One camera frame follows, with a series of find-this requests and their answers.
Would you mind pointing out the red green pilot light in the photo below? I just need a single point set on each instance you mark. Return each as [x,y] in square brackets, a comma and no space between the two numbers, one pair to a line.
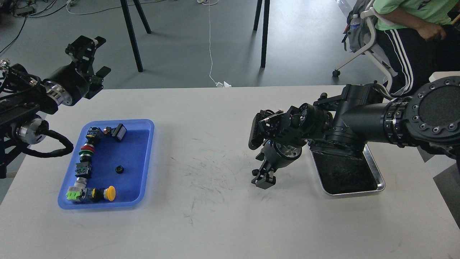
[86,152]

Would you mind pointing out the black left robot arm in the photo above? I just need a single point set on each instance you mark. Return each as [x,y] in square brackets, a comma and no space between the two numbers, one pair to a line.
[23,131]

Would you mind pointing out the green and grey switch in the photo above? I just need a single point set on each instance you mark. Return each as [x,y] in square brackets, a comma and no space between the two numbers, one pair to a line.
[75,193]

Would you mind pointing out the blue plastic tray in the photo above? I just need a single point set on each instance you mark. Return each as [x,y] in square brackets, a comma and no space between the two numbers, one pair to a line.
[133,153]

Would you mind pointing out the silver metal tray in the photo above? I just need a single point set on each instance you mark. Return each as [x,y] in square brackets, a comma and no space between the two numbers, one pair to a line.
[341,176]

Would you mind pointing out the white office chair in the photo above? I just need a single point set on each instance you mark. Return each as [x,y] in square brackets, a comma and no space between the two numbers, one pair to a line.
[360,36]

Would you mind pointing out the white side table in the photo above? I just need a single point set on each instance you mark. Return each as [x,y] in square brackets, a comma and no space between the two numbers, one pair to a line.
[439,75]

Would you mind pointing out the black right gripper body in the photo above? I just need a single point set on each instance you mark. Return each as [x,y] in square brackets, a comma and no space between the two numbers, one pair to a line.
[275,155]

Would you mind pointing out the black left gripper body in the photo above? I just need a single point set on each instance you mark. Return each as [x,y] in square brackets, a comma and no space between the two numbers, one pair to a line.
[68,84]

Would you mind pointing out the small black gear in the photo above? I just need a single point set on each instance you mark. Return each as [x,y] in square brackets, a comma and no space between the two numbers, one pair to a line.
[119,169]

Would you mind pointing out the black green contact block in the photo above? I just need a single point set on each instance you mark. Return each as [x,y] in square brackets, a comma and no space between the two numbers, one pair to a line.
[83,170]

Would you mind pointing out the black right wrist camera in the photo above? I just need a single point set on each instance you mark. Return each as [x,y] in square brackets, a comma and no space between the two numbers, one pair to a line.
[264,126]

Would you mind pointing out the yellow mushroom push button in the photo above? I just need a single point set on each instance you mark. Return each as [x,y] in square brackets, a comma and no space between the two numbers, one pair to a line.
[96,195]

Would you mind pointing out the black rectangular push button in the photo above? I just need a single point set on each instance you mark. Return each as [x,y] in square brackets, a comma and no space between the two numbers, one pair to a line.
[117,133]

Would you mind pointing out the person in green shirt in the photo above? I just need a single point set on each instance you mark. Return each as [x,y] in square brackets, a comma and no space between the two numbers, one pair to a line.
[421,41]

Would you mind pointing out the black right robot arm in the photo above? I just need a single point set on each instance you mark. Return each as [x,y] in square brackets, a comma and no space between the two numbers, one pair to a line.
[342,125]

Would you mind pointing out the black table leg right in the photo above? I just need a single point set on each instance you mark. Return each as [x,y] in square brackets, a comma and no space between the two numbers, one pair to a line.
[265,26]

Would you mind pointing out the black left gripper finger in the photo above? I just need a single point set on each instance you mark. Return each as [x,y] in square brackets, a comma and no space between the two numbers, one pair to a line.
[82,52]
[96,80]

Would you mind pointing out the black table leg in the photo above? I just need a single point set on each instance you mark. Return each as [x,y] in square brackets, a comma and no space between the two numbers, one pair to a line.
[129,26]
[265,26]

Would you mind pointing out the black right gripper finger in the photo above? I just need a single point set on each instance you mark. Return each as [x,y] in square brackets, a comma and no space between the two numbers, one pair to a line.
[271,180]
[261,174]

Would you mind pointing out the black table leg left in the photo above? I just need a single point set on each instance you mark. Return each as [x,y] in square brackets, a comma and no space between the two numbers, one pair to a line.
[129,26]

